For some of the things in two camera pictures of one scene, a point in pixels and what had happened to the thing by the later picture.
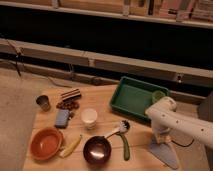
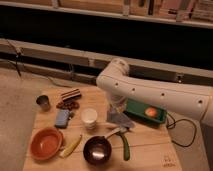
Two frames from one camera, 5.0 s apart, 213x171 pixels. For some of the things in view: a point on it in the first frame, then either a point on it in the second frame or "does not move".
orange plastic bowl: [46, 143] does not move
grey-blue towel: [166, 153] → [113, 116]
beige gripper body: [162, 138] → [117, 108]
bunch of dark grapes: [67, 105] does not move
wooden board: [75, 128] does not move
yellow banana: [70, 149] does not move
